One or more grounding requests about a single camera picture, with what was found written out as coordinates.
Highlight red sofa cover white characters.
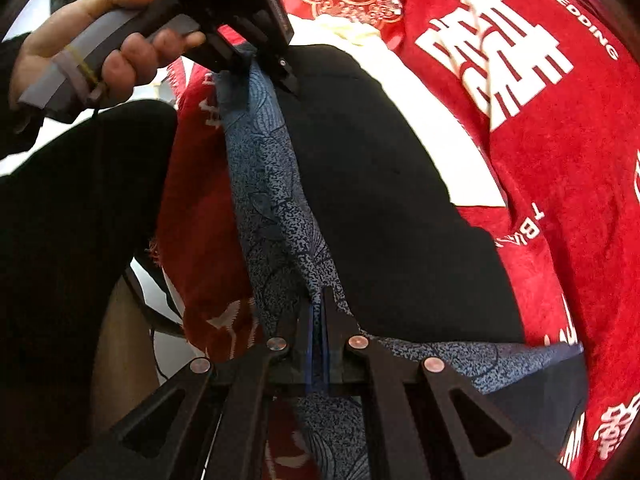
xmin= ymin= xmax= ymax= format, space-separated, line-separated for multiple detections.
xmin=157 ymin=0 xmax=639 ymax=479

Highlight black pants with grey waistband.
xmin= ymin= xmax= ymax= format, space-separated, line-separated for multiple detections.
xmin=216 ymin=46 xmax=586 ymax=479

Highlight person's left hand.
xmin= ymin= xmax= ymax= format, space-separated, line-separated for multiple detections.
xmin=8 ymin=0 xmax=205 ymax=113

